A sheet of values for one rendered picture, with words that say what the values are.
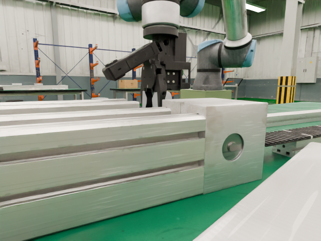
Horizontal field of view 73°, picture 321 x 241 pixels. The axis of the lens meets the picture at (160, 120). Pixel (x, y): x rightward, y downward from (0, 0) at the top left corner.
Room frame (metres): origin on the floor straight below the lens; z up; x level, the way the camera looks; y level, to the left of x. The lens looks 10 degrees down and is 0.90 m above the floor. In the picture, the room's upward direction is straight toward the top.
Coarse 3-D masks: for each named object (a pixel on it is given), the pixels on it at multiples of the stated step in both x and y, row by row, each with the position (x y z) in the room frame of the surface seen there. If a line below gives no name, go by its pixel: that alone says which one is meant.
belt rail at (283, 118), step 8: (288, 112) 0.66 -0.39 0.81; (296, 112) 0.66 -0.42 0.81; (304, 112) 0.66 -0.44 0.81; (312, 112) 0.66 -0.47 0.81; (320, 112) 0.68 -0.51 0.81; (272, 120) 0.59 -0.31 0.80; (280, 120) 0.61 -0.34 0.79; (288, 120) 0.61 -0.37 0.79; (296, 120) 0.63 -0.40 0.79; (304, 120) 0.65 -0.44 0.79; (312, 120) 0.67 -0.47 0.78; (320, 120) 0.68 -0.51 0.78
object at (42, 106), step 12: (0, 108) 0.30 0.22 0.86; (12, 108) 0.30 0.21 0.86; (24, 108) 0.31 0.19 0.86; (36, 108) 0.31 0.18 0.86; (48, 108) 0.32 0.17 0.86; (60, 108) 0.33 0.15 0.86; (72, 108) 0.34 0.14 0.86; (84, 108) 0.34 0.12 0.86; (96, 108) 0.35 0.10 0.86; (108, 108) 0.36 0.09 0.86; (120, 108) 0.37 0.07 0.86; (132, 108) 0.38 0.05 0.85
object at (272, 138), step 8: (296, 128) 0.40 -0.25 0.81; (304, 128) 0.40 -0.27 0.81; (312, 128) 0.40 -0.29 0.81; (320, 128) 0.40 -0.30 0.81; (272, 136) 0.33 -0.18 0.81; (280, 136) 0.33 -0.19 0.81; (288, 136) 0.34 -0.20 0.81; (296, 136) 0.34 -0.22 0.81; (304, 136) 0.33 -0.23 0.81; (312, 136) 0.34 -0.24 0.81; (320, 136) 0.35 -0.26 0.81; (272, 144) 0.30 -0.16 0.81
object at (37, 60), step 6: (36, 42) 6.07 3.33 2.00; (36, 48) 6.56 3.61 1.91; (90, 48) 7.43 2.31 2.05; (96, 48) 7.60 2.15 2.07; (36, 54) 6.56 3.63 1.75; (90, 54) 7.43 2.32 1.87; (36, 60) 6.54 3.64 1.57; (90, 60) 7.43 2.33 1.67; (36, 66) 6.54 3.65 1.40; (90, 66) 7.42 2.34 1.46; (138, 66) 8.04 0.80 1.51; (36, 72) 6.54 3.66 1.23; (90, 72) 7.52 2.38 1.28; (132, 72) 8.40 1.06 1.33; (36, 78) 6.62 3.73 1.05; (90, 78) 7.52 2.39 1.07; (132, 78) 8.40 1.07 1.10; (90, 84) 7.51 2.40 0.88; (42, 96) 6.06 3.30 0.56; (96, 96) 7.06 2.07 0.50
